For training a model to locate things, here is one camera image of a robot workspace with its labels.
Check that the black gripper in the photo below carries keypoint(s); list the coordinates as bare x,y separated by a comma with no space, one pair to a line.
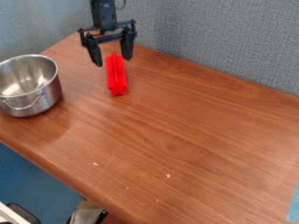
94,36

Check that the red star-shaped block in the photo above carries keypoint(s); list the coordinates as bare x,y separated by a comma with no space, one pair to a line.
117,74

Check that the stainless steel pot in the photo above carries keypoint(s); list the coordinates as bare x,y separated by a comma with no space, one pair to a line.
30,85

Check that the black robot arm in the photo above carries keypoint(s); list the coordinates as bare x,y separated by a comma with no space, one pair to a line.
105,15

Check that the black object at bottom left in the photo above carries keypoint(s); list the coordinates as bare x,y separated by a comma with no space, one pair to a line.
23,213

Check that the white object at corner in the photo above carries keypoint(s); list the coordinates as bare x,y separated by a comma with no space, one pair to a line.
10,216

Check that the grey table leg bracket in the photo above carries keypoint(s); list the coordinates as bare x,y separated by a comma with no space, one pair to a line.
89,213

